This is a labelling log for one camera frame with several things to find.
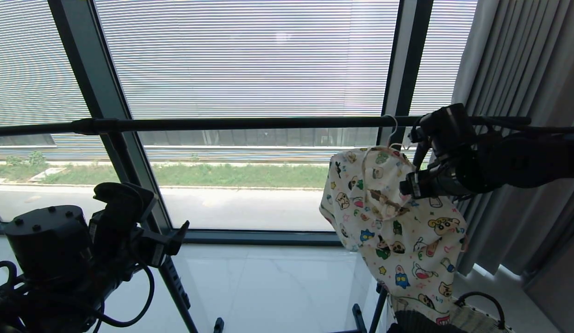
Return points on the cream printed garment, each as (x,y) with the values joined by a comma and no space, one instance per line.
(407,240)

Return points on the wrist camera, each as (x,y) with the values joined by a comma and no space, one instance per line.
(446,125)
(118,203)

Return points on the window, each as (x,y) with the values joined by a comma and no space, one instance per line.
(245,55)

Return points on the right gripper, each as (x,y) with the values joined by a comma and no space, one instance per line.
(435,182)

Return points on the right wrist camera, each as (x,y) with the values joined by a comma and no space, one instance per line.
(446,125)

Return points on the grey curtain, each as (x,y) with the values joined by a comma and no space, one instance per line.
(523,69)

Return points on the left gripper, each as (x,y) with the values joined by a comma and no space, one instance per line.
(148,249)

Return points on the white laundry basket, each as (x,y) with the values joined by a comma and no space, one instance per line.
(472,319)

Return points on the black clothes rack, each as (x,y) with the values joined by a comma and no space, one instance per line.
(222,124)

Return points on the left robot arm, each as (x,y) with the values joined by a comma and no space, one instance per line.
(46,240)

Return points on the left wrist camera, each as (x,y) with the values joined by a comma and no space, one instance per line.
(118,203)

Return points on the pink clothes hanger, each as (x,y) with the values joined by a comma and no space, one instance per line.
(396,126)

